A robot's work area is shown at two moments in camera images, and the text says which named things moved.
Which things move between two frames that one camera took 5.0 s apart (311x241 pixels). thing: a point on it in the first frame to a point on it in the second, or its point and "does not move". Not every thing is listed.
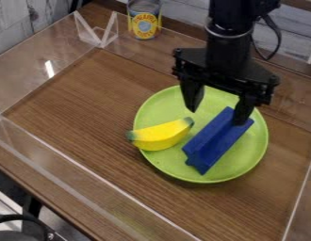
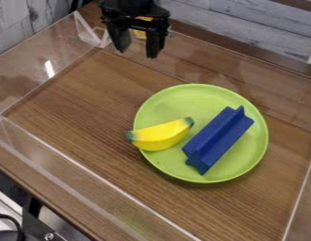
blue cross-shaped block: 214,139 does not move
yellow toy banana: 160,136 does not move
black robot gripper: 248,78 to 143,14
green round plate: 166,106 does not move
